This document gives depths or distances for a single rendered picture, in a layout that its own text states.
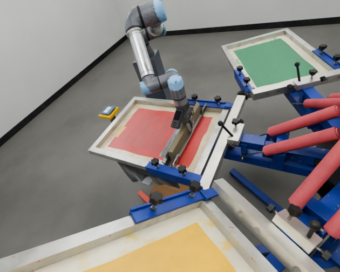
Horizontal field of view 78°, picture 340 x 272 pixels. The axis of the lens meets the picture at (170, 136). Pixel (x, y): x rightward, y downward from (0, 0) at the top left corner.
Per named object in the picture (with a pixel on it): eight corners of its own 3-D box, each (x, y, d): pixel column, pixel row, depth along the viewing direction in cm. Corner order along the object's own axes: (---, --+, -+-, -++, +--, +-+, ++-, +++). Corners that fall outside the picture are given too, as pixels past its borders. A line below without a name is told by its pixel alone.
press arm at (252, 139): (229, 145, 113) (228, 138, 110) (232, 137, 116) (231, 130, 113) (263, 151, 105) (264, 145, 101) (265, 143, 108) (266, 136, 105)
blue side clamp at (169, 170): (148, 174, 120) (144, 167, 115) (152, 167, 123) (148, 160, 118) (197, 189, 106) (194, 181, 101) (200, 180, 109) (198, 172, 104)
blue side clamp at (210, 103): (187, 110, 150) (184, 102, 146) (189, 106, 153) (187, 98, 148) (228, 115, 136) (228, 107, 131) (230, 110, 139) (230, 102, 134)
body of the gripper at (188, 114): (195, 114, 123) (191, 97, 114) (189, 124, 118) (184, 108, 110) (183, 113, 126) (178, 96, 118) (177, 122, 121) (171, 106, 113)
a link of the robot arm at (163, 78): (156, 72, 115) (159, 81, 108) (176, 65, 115) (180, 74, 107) (161, 83, 121) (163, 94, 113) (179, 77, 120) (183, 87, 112)
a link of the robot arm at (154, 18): (143, 26, 163) (134, 2, 110) (162, 20, 162) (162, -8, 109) (149, 42, 166) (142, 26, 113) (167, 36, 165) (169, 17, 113)
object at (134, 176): (131, 182, 171) (108, 149, 142) (134, 178, 173) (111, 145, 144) (182, 200, 149) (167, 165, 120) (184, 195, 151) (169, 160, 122)
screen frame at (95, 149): (90, 153, 143) (87, 150, 140) (135, 100, 175) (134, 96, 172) (198, 185, 105) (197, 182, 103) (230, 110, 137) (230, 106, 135)
